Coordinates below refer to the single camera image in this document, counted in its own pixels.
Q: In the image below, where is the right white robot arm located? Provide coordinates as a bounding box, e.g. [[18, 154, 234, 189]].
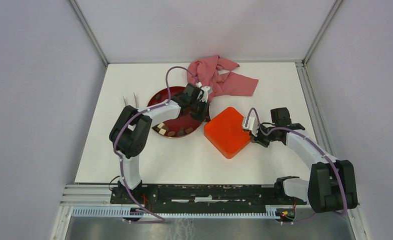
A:
[[242, 107, 359, 214]]

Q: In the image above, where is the round dark red plate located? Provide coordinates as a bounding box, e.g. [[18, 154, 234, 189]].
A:
[[147, 88, 203, 138]]

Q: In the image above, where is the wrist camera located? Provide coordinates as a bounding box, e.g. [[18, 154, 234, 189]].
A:
[[196, 82, 213, 103], [242, 116, 259, 137]]

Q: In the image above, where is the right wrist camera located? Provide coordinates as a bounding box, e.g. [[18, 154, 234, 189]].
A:
[[242, 116, 259, 137]]

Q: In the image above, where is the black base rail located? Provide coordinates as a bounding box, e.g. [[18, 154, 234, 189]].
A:
[[110, 183, 307, 214]]

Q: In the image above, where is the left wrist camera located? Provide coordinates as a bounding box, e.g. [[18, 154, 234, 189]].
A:
[[196, 82, 213, 103]]

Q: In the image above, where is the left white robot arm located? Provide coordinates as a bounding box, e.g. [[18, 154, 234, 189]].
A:
[[109, 83, 213, 204]]

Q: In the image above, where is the orange box lid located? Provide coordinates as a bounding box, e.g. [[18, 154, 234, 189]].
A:
[[203, 106, 251, 146]]

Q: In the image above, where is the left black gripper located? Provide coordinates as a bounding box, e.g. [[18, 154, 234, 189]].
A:
[[189, 98, 212, 124]]

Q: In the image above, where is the pink cloth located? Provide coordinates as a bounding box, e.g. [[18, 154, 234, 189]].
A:
[[187, 55, 259, 101]]

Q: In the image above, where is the purple cable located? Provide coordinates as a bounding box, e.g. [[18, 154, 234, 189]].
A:
[[246, 107, 349, 216], [112, 66, 201, 200]]

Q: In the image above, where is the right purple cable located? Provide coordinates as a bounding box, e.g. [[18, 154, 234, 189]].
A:
[[246, 107, 349, 216]]

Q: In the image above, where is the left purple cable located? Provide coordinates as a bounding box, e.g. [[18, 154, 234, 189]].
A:
[[112, 66, 201, 200]]

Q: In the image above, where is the orange chocolate box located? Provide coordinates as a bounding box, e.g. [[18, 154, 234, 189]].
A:
[[213, 139, 251, 159]]

